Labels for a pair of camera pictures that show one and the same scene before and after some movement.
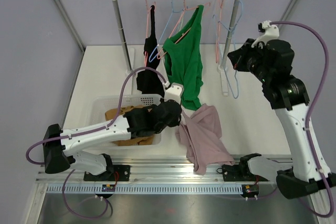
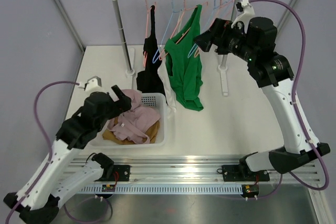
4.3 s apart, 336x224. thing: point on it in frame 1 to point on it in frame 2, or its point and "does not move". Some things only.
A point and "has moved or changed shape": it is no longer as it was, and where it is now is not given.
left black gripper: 175,121 to 121,106
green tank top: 183,62 does not move
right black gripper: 245,51 to 221,31
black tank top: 151,78 does not move
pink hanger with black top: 145,54 does not move
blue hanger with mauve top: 214,18 to 214,8
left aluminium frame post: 56,0 does not move
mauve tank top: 200,133 has moved or changed shape
